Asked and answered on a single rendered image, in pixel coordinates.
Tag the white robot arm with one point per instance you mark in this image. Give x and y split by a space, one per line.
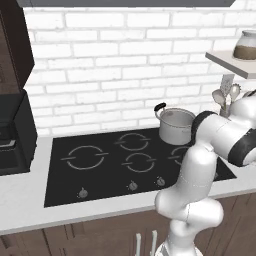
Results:
200 173

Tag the black glass hob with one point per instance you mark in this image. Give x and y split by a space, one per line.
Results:
113 163

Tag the grey hob knob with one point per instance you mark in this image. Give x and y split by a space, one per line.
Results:
82 192
133 185
160 181

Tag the grey spoon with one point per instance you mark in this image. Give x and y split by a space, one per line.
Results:
219 97

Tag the grey utensil pot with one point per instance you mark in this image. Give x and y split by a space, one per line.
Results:
224 112

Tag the grey ladle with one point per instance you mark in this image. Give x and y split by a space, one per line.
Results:
235 92

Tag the brown cupboard door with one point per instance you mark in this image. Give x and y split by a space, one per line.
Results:
103 238
20 243
236 226

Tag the grey extractor hood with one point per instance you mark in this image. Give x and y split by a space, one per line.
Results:
126 3

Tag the glass jar with brown contents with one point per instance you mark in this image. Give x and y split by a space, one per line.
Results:
246 46

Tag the white wall shelf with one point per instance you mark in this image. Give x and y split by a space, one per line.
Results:
233 63

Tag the dark brown wall cupboard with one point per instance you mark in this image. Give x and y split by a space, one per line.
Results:
13 46

